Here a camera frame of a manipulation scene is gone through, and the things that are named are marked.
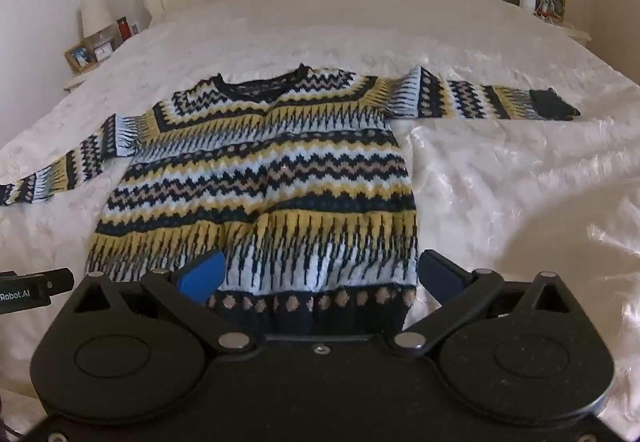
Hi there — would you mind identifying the wooden photo frame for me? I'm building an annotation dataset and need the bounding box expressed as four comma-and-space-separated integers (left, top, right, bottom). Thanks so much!
534, 0, 567, 21
64, 42, 97, 74

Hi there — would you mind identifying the framed desk clock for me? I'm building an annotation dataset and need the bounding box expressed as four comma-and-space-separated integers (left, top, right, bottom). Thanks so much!
92, 38, 117, 63

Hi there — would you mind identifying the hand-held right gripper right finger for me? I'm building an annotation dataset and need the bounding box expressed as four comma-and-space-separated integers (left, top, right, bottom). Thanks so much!
393, 250, 572, 356

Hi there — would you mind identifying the patterned knit sweater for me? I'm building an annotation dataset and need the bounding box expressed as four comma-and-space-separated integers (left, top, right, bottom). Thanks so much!
0, 63, 582, 337

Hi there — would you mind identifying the cream nightstand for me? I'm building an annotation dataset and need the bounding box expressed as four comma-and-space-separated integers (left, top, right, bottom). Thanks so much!
62, 70, 93, 93
552, 16, 593, 43

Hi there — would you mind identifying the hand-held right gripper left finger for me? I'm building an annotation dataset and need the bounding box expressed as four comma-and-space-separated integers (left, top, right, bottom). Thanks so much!
73, 249, 252, 354

